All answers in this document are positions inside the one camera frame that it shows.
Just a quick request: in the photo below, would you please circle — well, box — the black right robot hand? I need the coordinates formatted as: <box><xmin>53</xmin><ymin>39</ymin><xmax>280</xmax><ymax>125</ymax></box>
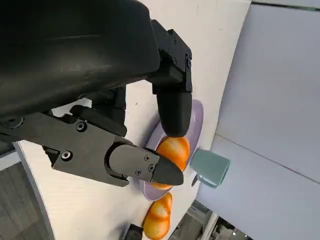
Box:
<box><xmin>124</xmin><ymin>223</ymin><xmax>145</xmax><ymax>240</ymax></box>

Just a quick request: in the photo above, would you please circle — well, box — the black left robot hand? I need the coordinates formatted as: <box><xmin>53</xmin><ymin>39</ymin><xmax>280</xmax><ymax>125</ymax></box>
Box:
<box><xmin>0</xmin><ymin>0</ymin><xmax>194</xmax><ymax>188</ymax></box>

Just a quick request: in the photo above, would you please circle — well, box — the orange white toy bread roll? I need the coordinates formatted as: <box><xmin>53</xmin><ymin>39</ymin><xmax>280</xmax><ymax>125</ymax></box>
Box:
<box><xmin>142</xmin><ymin>191</ymin><xmax>173</xmax><ymax>240</ymax></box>
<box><xmin>149</xmin><ymin>136</ymin><xmax>191</xmax><ymax>190</ymax></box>

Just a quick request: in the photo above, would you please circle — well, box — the pale green mug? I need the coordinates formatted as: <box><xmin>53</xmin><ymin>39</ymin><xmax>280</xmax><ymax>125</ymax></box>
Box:
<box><xmin>189</xmin><ymin>149</ymin><xmax>231</xmax><ymax>190</ymax></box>

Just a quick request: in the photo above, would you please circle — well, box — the lilac plate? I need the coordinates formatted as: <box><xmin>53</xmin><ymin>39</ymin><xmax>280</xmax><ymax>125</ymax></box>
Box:
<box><xmin>138</xmin><ymin>99</ymin><xmax>205</xmax><ymax>202</ymax></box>

